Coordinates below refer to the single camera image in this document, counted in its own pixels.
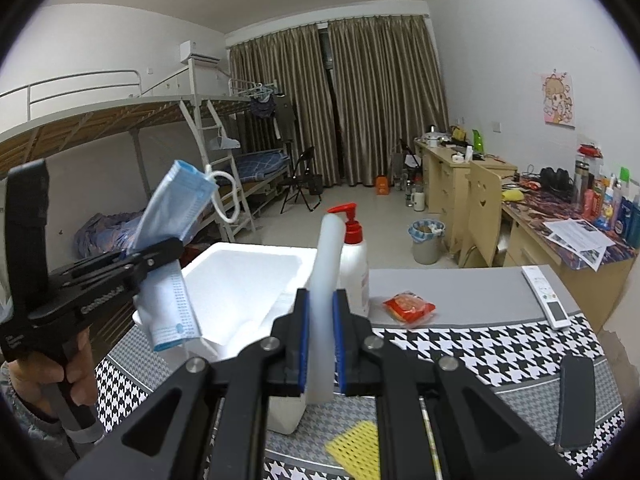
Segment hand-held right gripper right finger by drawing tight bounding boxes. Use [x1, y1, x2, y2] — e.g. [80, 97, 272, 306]
[332, 287, 581, 480]

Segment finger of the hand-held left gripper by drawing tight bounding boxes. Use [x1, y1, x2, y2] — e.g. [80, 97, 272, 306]
[116, 237, 186, 285]

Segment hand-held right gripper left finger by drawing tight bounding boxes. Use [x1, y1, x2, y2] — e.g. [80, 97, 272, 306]
[65, 287, 311, 480]

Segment blue face mask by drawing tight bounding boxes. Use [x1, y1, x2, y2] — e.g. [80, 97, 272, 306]
[125, 160, 236, 353]

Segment white translucent soft tube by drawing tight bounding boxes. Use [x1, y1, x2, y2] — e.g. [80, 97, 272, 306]
[306, 214, 346, 406]

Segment white foam box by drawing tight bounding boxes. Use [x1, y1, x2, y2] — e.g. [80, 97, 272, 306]
[132, 242, 321, 436]

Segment yellow mesh cloth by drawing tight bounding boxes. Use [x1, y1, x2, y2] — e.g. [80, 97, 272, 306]
[324, 420, 382, 480]

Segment person's left forearm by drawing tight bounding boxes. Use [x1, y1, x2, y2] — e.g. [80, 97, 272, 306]
[0, 360, 81, 466]

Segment person's left hand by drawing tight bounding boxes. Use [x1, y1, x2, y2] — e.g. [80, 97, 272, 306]
[7, 327, 99, 413]

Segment blue plaid quilt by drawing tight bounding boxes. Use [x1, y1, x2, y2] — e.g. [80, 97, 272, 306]
[75, 210, 151, 261]

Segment white pump bottle red top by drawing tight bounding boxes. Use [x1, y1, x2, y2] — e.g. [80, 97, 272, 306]
[327, 203, 371, 318]

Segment red snack packet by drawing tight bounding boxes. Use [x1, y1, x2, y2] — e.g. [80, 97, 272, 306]
[382, 290, 437, 328]

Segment grey trash bin blue bag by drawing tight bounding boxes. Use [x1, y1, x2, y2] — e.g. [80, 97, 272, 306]
[407, 219, 446, 265]

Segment houndstooth tablecloth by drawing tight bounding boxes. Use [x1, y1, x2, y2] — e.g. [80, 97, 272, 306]
[95, 312, 626, 480]

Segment white metal bunk bed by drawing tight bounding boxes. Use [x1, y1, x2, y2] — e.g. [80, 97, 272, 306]
[187, 57, 297, 221]
[0, 70, 253, 261]

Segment blue checked mattress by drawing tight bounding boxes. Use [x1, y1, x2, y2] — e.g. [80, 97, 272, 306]
[235, 150, 291, 183]

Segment black folding chair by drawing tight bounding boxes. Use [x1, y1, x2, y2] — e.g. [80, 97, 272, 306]
[390, 139, 426, 181]
[280, 146, 323, 215]

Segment hanging dark clothes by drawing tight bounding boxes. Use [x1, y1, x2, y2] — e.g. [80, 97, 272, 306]
[250, 92, 296, 141]

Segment light wooden desk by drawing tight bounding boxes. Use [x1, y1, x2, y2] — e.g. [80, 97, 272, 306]
[414, 140, 518, 256]
[500, 175, 636, 331]

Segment wooden chair smiley cutout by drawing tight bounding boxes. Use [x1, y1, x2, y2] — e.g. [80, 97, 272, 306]
[457, 160, 511, 268]

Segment brown curtain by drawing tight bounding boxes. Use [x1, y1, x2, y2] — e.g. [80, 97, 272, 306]
[327, 14, 451, 188]
[229, 22, 333, 188]

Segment white remote control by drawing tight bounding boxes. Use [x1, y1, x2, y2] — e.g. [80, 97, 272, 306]
[521, 265, 571, 330]

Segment white air conditioner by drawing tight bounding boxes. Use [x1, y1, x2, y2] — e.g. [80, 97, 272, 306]
[179, 40, 221, 66]

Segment black phone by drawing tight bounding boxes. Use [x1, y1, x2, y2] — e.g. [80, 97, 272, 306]
[554, 355, 597, 453]

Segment printed paper sheets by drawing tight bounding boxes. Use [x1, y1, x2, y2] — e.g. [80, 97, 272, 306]
[542, 217, 616, 268]

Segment row of toiletry bottles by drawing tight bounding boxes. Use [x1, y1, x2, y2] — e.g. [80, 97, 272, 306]
[572, 145, 640, 248]

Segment pink cartoon wall poster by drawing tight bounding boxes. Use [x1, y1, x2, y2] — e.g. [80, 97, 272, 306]
[541, 71, 576, 128]

